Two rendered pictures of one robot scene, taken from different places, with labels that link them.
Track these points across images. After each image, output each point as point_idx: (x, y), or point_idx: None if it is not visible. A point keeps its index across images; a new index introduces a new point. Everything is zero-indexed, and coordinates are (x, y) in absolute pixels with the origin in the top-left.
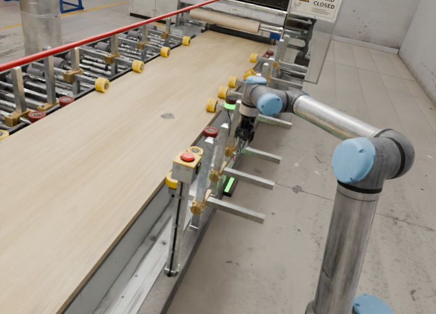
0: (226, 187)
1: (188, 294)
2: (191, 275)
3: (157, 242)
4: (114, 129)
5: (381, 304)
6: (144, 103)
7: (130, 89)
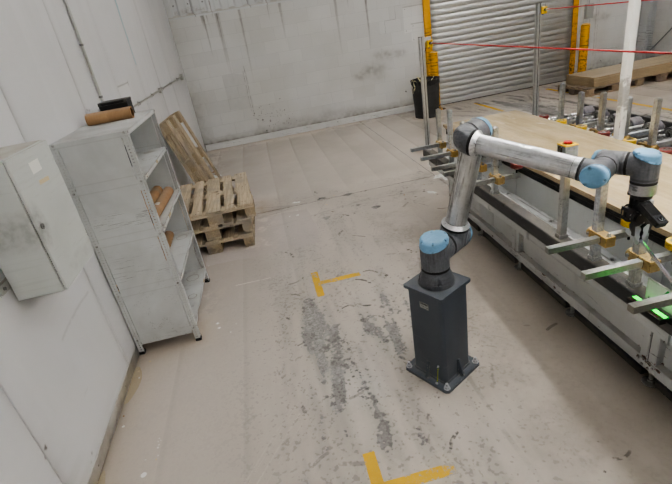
0: (641, 299)
1: (606, 390)
2: (632, 409)
3: (606, 259)
4: None
5: (433, 240)
6: None
7: None
